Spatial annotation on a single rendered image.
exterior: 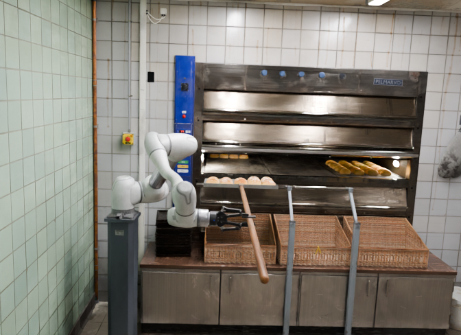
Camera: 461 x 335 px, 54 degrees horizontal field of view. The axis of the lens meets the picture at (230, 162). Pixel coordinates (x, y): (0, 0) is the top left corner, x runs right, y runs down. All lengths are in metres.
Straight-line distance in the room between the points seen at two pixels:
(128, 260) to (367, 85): 2.37
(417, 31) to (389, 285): 2.06
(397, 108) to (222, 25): 1.62
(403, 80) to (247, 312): 2.28
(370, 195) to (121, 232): 2.14
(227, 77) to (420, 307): 2.38
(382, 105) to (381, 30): 0.61
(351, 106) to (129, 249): 2.13
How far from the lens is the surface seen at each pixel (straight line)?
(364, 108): 3.95
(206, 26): 3.79
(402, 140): 4.09
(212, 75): 3.77
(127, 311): 3.36
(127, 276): 3.25
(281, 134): 3.81
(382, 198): 4.12
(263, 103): 3.77
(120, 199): 3.10
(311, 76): 3.85
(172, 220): 2.27
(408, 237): 4.14
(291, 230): 3.35
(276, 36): 3.81
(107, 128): 3.87
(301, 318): 3.70
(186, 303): 3.59
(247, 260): 3.50
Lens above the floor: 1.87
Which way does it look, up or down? 9 degrees down
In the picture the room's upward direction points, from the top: 2 degrees clockwise
